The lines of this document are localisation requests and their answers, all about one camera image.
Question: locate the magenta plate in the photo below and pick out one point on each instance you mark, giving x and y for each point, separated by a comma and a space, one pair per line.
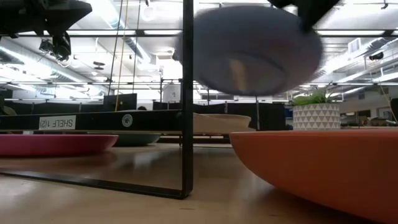
53, 144

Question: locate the dark green plate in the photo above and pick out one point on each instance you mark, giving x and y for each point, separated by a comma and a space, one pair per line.
136, 139

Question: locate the round white sticker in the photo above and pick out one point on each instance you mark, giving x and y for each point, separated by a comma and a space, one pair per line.
127, 120

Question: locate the silver ventilation duct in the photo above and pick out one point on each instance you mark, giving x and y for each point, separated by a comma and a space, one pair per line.
37, 63

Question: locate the black metal shelf frame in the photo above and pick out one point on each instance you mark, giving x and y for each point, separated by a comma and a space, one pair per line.
187, 124

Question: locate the cream plate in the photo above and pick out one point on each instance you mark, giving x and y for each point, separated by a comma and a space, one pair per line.
220, 123

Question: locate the grey-blue bowl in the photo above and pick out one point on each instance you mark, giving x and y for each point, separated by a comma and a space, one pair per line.
248, 46

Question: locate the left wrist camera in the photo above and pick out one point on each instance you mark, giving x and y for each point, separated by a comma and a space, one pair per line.
60, 46

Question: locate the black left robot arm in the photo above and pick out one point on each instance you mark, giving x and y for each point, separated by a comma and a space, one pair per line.
21, 15

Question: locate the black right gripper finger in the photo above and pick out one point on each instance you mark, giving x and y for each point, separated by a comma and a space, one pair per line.
309, 18

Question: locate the white shelf label sticker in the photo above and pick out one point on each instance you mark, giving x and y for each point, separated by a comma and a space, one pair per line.
57, 122

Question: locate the white triangle-patterned plant pot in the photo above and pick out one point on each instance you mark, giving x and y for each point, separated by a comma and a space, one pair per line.
316, 116

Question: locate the black office partition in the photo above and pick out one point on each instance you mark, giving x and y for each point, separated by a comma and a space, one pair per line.
270, 115

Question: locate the black computer monitor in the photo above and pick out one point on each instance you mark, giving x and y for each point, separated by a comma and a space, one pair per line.
120, 102

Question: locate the green potted plant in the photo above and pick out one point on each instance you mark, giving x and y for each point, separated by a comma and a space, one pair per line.
311, 98

